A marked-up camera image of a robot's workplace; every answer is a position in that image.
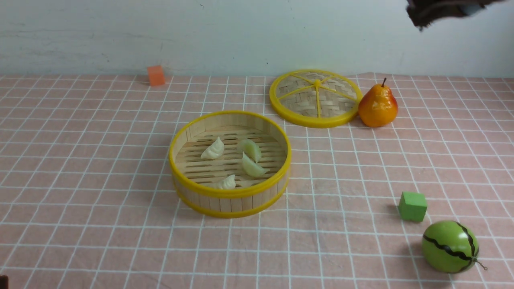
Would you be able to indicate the orange foam cube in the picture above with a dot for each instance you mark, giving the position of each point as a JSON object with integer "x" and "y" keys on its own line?
{"x": 156, "y": 75}

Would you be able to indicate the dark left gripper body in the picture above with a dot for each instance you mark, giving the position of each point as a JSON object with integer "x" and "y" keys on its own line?
{"x": 4, "y": 282}

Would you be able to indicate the green foam cube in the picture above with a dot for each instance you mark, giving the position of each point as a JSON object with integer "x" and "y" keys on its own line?
{"x": 412, "y": 206}

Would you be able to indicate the white dumpling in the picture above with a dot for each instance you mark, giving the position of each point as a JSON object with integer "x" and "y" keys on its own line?
{"x": 228, "y": 183}
{"x": 214, "y": 151}

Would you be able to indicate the orange yellow toy pear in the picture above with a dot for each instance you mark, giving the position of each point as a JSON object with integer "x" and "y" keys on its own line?
{"x": 378, "y": 107}

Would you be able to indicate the green striped toy watermelon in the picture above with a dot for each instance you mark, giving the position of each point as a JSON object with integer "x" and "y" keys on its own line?
{"x": 450, "y": 247}

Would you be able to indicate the pale green dumpling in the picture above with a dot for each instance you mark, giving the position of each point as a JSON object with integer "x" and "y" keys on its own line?
{"x": 251, "y": 168}
{"x": 251, "y": 149}

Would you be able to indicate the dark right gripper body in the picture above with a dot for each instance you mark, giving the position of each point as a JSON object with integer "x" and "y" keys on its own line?
{"x": 423, "y": 13}

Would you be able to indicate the woven steamer lid yellow rim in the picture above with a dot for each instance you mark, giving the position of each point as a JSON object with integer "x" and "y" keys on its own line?
{"x": 314, "y": 98}

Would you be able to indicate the bamboo steamer tray yellow rim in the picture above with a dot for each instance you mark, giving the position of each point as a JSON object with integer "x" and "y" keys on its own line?
{"x": 194, "y": 178}

